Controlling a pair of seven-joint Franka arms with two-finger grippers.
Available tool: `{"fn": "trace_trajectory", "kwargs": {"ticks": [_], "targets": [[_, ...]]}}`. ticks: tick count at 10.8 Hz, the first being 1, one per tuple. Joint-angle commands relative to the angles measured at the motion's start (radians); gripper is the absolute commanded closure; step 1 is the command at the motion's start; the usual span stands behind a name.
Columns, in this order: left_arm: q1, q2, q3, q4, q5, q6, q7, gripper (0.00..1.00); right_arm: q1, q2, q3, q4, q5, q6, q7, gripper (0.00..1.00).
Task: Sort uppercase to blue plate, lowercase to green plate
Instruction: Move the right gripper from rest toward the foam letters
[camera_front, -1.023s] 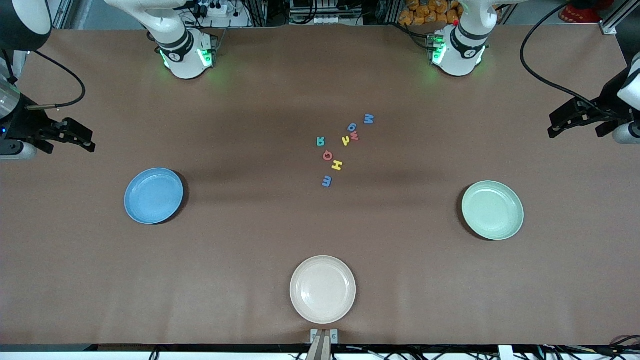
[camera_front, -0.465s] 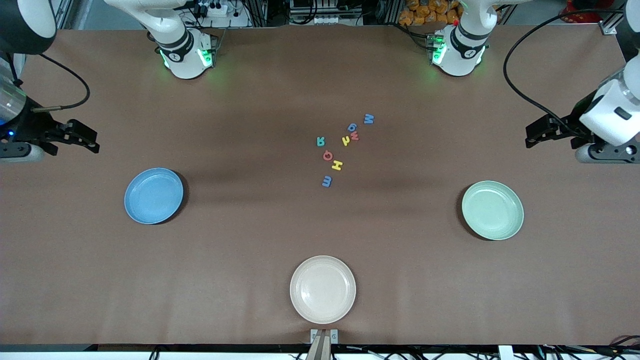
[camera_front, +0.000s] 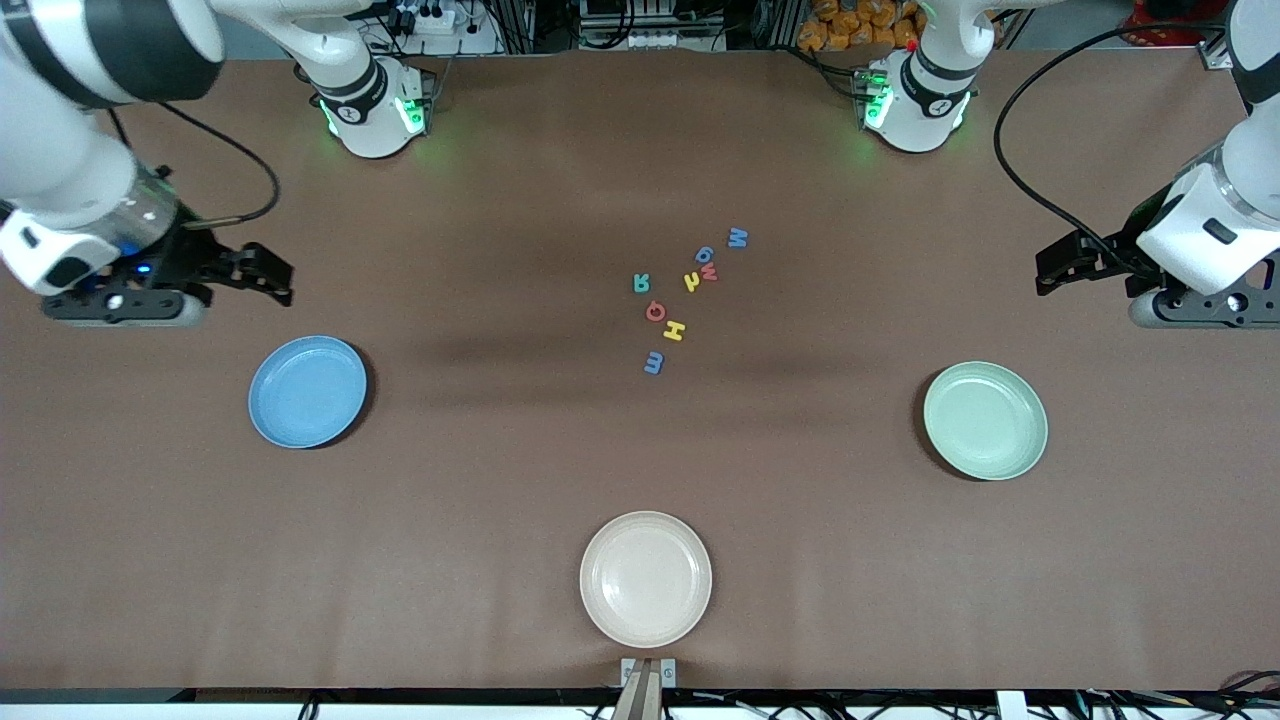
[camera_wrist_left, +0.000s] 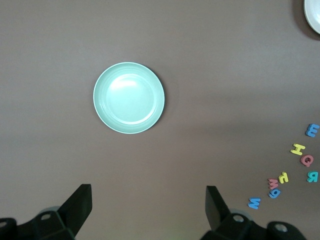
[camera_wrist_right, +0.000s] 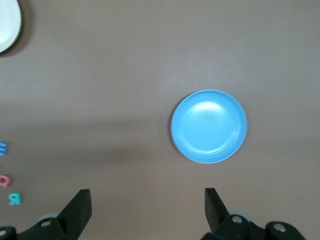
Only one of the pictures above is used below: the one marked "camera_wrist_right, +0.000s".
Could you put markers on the blue plate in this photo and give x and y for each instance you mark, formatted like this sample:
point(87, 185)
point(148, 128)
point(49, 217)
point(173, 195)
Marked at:
point(208, 127)

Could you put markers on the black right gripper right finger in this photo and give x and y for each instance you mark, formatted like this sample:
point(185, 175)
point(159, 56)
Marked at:
point(217, 215)

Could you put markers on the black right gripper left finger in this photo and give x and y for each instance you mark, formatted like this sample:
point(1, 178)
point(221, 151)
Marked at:
point(72, 220)

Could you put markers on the pink uppercase letter Q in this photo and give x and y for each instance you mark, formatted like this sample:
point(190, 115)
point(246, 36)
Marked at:
point(5, 181)

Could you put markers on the blue lowercase letter m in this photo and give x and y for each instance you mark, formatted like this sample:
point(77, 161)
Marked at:
point(3, 149)

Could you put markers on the teal uppercase letter R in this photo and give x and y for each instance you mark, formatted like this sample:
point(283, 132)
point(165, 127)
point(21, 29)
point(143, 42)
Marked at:
point(15, 198)

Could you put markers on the beige plate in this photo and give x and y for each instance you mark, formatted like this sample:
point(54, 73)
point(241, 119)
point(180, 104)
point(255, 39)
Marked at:
point(7, 25)

